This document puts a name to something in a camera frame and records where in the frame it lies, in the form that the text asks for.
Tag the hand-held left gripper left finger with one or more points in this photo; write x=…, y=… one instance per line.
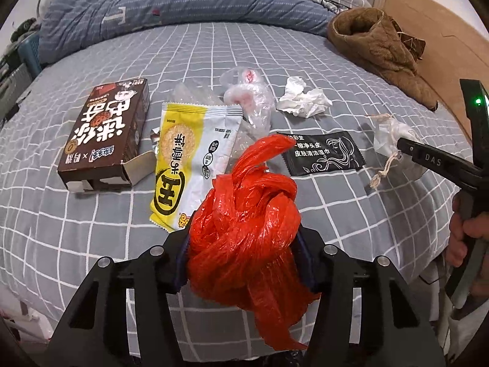
x=182, y=250

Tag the dark green cloth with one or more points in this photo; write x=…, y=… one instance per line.
x=25, y=28

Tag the red plastic bag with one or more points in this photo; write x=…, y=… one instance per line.
x=244, y=237

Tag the dark brown patterned cloth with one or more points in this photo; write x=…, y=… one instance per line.
x=413, y=45

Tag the black wet wipe packet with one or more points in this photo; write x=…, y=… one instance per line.
x=324, y=155

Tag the grey suitcase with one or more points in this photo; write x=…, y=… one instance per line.
x=13, y=84

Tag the white tissue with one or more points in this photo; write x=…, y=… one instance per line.
x=303, y=97

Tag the yellow white snack wrapper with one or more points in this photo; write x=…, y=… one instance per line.
x=183, y=160

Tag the silver foil scrap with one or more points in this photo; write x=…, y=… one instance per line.
x=155, y=139

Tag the blue plastic stool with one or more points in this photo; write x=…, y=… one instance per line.
x=30, y=55

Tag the brown snack box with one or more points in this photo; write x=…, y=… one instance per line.
x=107, y=133

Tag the person's right hand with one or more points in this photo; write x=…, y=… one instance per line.
x=455, y=233

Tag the clear plastic bag pink print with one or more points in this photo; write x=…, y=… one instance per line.
x=248, y=95

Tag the clear bubble plastic sheet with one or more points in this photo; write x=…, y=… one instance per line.
x=244, y=141

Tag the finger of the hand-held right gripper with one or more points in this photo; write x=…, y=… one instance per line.
x=431, y=157

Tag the bed with grey checked sheet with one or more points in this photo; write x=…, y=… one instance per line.
x=95, y=237

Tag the brown quilted jacket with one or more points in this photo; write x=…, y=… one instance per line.
x=374, y=46

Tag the wooden headboard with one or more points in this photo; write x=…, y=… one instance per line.
x=447, y=46

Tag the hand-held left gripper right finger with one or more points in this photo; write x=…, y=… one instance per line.
x=304, y=254

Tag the blue striped quilt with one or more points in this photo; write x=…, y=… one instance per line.
x=172, y=4

